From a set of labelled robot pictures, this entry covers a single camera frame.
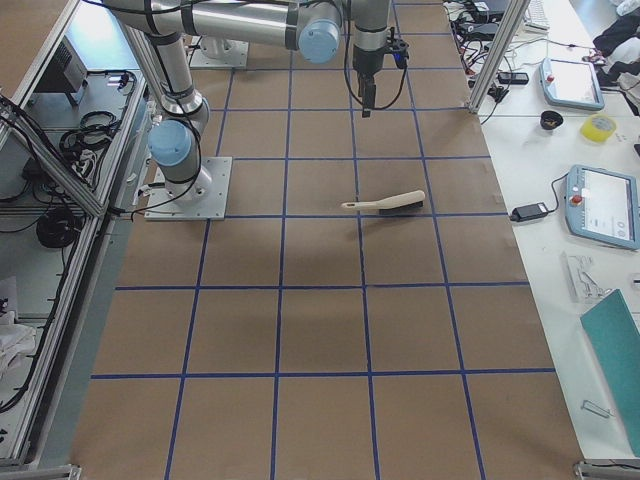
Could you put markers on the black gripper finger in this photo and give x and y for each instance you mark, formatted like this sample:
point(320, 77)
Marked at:
point(370, 98)
point(361, 89)

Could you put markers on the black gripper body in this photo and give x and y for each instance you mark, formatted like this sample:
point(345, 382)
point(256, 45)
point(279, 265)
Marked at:
point(366, 62)

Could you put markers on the white hand brush dark bristles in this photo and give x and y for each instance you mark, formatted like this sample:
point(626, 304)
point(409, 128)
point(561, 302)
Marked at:
point(397, 204)

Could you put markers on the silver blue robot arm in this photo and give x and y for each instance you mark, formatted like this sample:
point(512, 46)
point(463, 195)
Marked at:
point(223, 31)

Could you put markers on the black phone device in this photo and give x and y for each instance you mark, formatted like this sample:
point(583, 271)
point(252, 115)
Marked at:
point(513, 78)

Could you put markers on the small black bowl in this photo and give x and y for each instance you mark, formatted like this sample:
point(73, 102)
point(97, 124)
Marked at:
point(550, 120)

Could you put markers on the upper teach pendant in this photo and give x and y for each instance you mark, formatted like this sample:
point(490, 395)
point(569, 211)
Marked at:
point(571, 84)

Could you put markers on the teach pendant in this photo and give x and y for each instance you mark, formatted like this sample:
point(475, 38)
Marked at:
point(603, 206)
point(571, 84)

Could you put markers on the black power adapter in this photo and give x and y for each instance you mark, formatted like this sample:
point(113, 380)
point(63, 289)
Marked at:
point(529, 212)

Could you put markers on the yellow tape roll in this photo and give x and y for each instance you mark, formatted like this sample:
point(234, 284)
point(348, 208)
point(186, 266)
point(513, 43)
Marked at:
point(598, 128)

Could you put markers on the lower teach pendant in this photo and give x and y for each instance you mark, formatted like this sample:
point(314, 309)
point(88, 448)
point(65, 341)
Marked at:
point(603, 206)

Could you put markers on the clear plastic bag parts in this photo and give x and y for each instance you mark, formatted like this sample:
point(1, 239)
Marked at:
point(582, 285)

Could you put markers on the grey electronics box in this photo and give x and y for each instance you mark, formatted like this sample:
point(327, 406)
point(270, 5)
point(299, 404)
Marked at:
point(65, 73)

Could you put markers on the teal folder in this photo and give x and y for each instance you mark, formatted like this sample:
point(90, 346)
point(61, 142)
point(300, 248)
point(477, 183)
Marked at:
point(614, 338)

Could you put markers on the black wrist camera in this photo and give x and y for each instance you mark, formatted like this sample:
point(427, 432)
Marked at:
point(398, 49)

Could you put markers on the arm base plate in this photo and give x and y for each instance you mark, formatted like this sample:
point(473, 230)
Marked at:
point(207, 199)
point(209, 53)

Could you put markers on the aluminium frame post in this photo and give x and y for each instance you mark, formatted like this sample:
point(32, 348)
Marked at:
point(505, 33)

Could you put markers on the small metal bracket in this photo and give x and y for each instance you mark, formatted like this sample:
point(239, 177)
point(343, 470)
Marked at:
point(596, 409)

